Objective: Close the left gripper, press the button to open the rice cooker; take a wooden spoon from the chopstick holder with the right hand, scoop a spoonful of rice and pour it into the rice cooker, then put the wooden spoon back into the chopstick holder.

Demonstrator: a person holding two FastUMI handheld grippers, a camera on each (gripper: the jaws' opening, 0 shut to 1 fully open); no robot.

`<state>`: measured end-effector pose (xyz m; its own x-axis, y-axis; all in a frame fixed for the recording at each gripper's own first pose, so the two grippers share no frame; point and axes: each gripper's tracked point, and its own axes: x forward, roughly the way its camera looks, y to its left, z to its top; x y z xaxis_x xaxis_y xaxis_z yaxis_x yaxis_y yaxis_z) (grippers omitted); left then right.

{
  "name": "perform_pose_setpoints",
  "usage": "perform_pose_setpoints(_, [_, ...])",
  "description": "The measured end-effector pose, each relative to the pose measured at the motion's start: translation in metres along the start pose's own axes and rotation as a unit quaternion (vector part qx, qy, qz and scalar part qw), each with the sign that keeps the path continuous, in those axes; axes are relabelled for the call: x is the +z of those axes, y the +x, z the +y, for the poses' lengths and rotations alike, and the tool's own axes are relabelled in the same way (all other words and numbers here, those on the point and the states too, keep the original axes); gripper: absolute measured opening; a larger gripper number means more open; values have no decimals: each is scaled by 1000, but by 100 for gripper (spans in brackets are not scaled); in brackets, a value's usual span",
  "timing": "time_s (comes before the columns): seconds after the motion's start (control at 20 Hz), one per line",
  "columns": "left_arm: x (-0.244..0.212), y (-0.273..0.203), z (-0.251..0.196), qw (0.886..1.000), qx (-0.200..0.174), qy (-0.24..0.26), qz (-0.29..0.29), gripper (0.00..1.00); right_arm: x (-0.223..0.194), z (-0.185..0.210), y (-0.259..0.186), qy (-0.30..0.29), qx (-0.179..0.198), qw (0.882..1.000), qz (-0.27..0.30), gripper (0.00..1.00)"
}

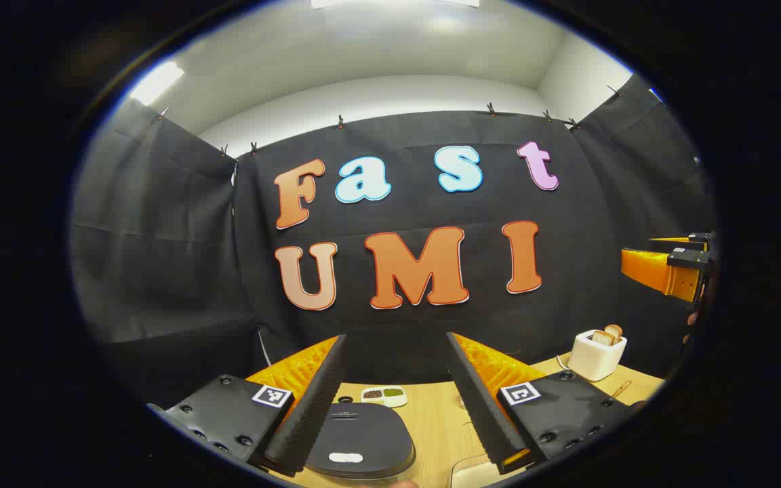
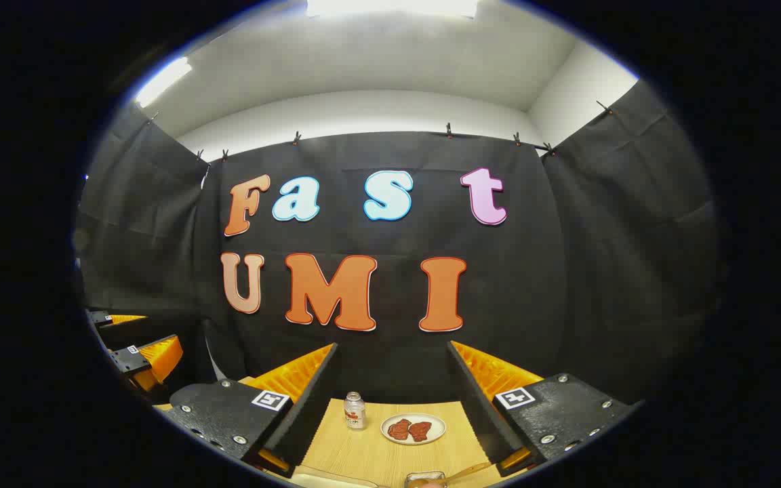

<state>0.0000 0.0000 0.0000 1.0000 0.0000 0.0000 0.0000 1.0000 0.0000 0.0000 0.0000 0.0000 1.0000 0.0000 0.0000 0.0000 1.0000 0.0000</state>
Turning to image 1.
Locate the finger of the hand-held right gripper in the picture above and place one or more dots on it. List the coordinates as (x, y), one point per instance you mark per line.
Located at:
(655, 271)
(675, 240)

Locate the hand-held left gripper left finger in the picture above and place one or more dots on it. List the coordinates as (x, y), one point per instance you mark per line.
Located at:
(312, 420)

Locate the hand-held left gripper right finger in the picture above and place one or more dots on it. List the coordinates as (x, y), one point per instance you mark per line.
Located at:
(482, 413)

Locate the black rice cooker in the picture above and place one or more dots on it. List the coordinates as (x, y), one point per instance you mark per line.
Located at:
(363, 434)

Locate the translucent plastic container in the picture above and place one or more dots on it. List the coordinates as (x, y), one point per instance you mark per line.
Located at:
(475, 473)

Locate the toasted bread slice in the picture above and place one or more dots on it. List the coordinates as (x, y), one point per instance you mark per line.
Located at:
(614, 331)
(603, 337)

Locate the white divided grain dish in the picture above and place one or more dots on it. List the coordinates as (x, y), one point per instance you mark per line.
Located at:
(384, 396)

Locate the white toaster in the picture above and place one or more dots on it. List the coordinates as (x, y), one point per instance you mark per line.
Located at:
(594, 362)

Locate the black backdrop cloth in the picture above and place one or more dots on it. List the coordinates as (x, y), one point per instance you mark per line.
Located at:
(160, 237)

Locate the ceiling light panel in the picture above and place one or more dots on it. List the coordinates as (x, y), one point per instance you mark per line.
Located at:
(156, 83)

